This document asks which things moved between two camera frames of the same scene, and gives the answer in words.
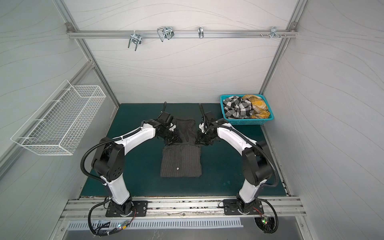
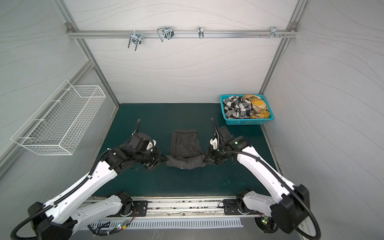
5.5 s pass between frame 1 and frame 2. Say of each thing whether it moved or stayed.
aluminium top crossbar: stayed
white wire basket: stayed
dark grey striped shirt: moved
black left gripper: moved
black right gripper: moved
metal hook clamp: stayed
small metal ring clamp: stayed
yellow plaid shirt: stayed
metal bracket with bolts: stayed
